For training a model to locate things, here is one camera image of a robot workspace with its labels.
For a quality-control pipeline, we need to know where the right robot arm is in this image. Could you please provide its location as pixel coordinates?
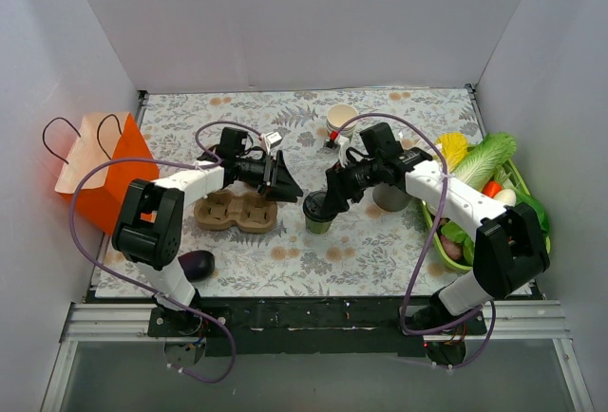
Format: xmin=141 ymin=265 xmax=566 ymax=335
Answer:
xmin=303 ymin=122 xmax=550 ymax=335

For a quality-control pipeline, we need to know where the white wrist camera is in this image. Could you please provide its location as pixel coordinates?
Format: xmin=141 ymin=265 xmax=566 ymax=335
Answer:
xmin=324 ymin=131 xmax=351 ymax=168
xmin=259 ymin=131 xmax=283 ymax=154

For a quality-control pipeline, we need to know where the black plastic cup lid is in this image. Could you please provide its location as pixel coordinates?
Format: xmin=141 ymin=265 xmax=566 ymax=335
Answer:
xmin=302 ymin=191 xmax=336 ymax=222

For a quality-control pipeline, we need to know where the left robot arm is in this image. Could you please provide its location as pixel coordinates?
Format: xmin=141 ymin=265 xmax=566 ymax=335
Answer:
xmin=112 ymin=127 xmax=303 ymax=336

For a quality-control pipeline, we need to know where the floral tablecloth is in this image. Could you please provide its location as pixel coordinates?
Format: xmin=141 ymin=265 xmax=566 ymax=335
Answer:
xmin=140 ymin=87 xmax=483 ymax=297

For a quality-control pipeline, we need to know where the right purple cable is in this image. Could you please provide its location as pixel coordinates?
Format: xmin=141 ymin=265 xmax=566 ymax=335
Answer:
xmin=332 ymin=112 xmax=498 ymax=370

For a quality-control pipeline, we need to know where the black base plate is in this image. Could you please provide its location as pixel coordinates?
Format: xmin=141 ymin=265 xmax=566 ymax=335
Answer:
xmin=146 ymin=295 xmax=488 ymax=369

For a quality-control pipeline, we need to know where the napa cabbage toy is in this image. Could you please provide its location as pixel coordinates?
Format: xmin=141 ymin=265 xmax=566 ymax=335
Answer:
xmin=452 ymin=132 xmax=517 ymax=191

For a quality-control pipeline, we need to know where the brown cardboard cup carrier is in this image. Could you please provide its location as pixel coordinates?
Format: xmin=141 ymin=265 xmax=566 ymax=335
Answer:
xmin=194 ymin=190 xmax=278 ymax=234

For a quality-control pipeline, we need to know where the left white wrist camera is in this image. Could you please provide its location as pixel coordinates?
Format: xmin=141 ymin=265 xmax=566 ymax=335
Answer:
xmin=259 ymin=131 xmax=283 ymax=154

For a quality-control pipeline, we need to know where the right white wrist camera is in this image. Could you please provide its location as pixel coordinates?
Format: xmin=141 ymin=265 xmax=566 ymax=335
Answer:
xmin=324 ymin=131 xmax=351 ymax=168

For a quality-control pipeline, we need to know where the green paper cup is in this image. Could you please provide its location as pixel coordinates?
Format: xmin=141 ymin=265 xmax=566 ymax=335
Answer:
xmin=305 ymin=215 xmax=333 ymax=235

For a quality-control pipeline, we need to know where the purple cable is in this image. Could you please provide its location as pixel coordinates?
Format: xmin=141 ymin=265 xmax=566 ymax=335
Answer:
xmin=68 ymin=122 xmax=265 ymax=384
xmin=332 ymin=112 xmax=498 ymax=370

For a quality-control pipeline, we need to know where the grey straw holder cup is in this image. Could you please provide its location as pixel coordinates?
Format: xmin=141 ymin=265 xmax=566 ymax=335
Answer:
xmin=372 ymin=183 xmax=411 ymax=213

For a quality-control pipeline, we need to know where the white radish toy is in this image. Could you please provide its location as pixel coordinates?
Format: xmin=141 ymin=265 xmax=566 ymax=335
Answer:
xmin=493 ymin=189 xmax=517 ymax=207

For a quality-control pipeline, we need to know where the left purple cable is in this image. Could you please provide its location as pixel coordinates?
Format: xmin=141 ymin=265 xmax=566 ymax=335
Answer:
xmin=68 ymin=122 xmax=265 ymax=384

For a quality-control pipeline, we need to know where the pink sweet potato toy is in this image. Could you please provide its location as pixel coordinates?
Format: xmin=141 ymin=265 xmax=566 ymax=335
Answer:
xmin=440 ymin=234 xmax=463 ymax=261

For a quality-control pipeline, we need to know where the green plastic basket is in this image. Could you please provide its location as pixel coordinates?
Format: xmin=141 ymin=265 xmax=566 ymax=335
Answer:
xmin=433 ymin=159 xmax=551 ymax=273

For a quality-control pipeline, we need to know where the orange paper bag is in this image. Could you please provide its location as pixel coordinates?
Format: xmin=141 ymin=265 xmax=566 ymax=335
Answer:
xmin=47 ymin=112 xmax=160 ymax=235

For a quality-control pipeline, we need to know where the aluminium frame rail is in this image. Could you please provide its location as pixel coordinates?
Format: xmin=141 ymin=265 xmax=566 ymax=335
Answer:
xmin=43 ymin=298 xmax=593 ymax=411

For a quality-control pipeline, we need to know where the orange carrot toy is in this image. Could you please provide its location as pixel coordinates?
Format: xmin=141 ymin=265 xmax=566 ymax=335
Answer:
xmin=482 ymin=180 xmax=503 ymax=198

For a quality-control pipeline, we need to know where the purple eggplant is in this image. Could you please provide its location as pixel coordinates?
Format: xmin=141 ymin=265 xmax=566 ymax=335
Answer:
xmin=178 ymin=250 xmax=215 ymax=283

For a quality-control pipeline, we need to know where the stack of paper cups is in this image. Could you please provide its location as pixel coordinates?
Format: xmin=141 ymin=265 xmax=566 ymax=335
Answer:
xmin=326 ymin=104 xmax=358 ymax=140

